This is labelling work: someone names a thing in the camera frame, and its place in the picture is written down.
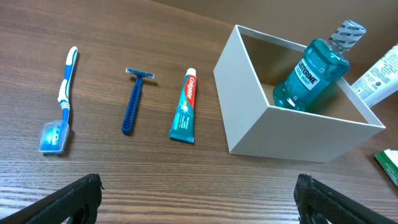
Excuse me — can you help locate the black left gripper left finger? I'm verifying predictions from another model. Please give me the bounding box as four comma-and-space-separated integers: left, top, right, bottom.
1, 174, 103, 224

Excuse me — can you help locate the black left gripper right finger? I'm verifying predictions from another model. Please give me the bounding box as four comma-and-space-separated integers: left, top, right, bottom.
294, 174, 397, 224

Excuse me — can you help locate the white lotion tube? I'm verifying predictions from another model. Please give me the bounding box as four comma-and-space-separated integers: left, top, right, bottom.
351, 44, 397, 108

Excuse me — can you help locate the blue Listerine mouthwash bottle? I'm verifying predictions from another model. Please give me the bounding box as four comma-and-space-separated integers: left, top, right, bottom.
273, 20, 367, 111

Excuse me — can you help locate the blue white toothbrush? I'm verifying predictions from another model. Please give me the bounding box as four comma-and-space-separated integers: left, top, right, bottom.
38, 46, 78, 154

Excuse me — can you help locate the green white soap packet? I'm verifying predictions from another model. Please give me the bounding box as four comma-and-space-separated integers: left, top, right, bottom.
374, 149, 398, 187

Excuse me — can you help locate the blue disposable razor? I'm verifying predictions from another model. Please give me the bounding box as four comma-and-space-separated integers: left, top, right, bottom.
121, 67, 155, 136

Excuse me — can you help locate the Colgate toothpaste tube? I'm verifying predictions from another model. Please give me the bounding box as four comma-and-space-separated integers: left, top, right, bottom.
169, 68, 197, 143

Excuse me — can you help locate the white cardboard box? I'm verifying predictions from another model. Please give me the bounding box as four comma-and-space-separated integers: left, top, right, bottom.
213, 25, 384, 162

